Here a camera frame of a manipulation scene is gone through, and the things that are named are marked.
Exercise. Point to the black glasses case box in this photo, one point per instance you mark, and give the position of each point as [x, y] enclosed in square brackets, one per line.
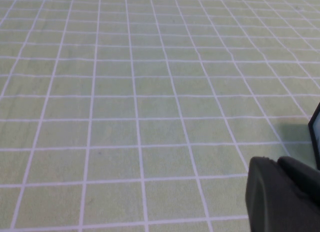
[315, 139]

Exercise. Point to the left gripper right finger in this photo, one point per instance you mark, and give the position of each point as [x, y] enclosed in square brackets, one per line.
[302, 177]

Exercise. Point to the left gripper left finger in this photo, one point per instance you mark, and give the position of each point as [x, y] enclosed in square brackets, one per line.
[270, 202]

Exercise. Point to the green white-grid tablecloth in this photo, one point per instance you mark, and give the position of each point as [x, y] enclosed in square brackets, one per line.
[125, 92]

